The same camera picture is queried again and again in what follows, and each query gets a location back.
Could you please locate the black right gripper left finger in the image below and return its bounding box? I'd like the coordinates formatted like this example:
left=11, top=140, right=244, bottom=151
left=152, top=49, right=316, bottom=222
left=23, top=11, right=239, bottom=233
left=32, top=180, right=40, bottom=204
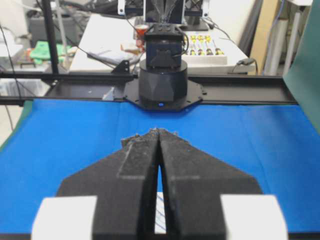
left=56, top=129, right=159, bottom=240

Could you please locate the blue striped white towel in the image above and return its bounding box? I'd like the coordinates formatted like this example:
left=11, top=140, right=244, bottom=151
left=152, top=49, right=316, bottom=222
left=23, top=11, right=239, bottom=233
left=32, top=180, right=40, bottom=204
left=154, top=192, right=167, bottom=234

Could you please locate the black vertical pole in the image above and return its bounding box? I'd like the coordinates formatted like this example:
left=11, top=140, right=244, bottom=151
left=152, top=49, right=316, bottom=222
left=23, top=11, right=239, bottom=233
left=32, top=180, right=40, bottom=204
left=41, top=0, right=59, bottom=74

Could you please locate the red paper cup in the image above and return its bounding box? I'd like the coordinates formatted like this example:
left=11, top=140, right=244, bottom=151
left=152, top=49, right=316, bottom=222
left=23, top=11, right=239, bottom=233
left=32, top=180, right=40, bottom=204
left=135, top=24, right=149, bottom=52

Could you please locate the blue table mat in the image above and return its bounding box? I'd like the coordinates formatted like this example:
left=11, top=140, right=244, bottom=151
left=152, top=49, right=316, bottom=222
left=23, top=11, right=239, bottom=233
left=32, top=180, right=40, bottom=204
left=0, top=99, right=320, bottom=234

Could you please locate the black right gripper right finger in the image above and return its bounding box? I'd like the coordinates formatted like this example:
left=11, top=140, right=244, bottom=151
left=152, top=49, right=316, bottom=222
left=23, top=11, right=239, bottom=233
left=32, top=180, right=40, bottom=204
left=159, top=129, right=263, bottom=240

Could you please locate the green plastic item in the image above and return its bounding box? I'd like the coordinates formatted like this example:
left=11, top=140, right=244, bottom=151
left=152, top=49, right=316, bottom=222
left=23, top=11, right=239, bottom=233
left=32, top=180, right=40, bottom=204
left=29, top=40, right=66, bottom=65

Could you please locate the green backdrop board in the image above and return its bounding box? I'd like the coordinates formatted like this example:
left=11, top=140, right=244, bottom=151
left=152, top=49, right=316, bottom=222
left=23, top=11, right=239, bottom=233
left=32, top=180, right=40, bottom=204
left=283, top=0, right=320, bottom=132

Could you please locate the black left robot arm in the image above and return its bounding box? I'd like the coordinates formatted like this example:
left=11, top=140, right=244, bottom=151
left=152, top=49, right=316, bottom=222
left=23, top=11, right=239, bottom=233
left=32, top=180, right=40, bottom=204
left=123, top=23, right=203, bottom=112

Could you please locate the black aluminium frame rail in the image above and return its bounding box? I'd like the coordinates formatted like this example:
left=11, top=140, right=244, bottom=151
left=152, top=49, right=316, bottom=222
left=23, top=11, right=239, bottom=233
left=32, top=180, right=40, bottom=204
left=0, top=71, right=297, bottom=105

